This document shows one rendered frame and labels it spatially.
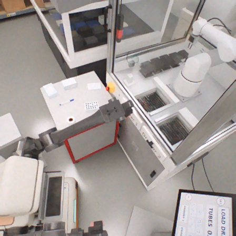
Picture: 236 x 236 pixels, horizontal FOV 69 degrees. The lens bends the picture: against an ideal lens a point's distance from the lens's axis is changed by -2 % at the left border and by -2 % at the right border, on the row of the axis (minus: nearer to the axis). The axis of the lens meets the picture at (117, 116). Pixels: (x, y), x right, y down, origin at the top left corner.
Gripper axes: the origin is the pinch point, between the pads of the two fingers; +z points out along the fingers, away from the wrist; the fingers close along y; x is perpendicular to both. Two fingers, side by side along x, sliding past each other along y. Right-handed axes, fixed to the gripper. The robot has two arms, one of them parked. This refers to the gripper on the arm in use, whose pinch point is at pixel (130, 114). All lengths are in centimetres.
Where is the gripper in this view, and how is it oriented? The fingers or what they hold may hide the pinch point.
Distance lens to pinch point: 140.0
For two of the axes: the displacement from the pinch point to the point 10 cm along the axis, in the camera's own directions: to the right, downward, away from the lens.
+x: -4.6, -7.6, 4.6
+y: 7.3, -6.2, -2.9
